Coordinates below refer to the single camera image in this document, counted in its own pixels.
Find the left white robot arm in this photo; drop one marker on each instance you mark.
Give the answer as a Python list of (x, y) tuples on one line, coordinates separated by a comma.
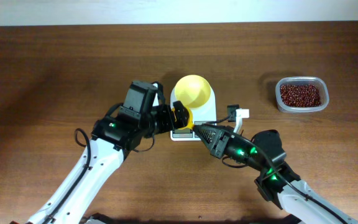
[(105, 149)]

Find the white digital kitchen scale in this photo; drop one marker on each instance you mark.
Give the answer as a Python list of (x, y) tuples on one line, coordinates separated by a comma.
[(202, 114)]

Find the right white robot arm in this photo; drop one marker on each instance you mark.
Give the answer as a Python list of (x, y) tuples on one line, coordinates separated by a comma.
[(277, 182)]

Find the clear plastic food container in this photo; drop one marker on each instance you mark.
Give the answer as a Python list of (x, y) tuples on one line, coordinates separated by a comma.
[(323, 92)]

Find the yellow measuring scoop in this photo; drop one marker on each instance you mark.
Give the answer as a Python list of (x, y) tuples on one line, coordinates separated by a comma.
[(190, 121)]

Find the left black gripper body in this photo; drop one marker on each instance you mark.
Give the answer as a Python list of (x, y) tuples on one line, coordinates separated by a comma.
[(153, 124)]

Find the pale yellow plastic bowl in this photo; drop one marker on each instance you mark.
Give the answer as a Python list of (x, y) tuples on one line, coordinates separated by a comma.
[(193, 91)]

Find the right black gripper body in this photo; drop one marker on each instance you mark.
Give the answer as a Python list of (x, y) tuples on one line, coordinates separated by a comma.
[(238, 150)]

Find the red beans in container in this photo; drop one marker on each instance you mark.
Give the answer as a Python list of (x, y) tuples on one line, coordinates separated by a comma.
[(300, 96)]

